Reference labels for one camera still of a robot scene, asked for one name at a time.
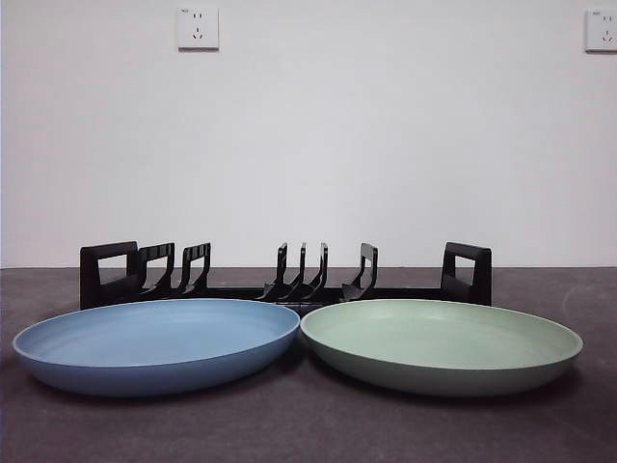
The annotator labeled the green round plate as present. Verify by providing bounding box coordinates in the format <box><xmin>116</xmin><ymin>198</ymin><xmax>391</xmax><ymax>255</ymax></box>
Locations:
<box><xmin>299</xmin><ymin>297</ymin><xmax>585</xmax><ymax>398</ymax></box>

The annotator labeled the white wall socket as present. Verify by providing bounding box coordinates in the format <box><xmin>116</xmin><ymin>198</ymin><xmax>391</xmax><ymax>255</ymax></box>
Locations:
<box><xmin>176</xmin><ymin>6</ymin><xmax>221</xmax><ymax>52</ymax></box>
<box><xmin>584</xmin><ymin>8</ymin><xmax>617</xmax><ymax>54</ymax></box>

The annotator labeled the blue round plate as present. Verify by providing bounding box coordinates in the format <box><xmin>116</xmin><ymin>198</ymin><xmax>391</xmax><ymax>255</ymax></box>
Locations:
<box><xmin>12</xmin><ymin>297</ymin><xmax>302</xmax><ymax>398</ymax></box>

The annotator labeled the black plastic plate rack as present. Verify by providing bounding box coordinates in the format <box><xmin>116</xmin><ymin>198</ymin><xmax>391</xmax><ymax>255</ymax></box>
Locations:
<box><xmin>79</xmin><ymin>239</ymin><xmax>494</xmax><ymax>311</ymax></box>

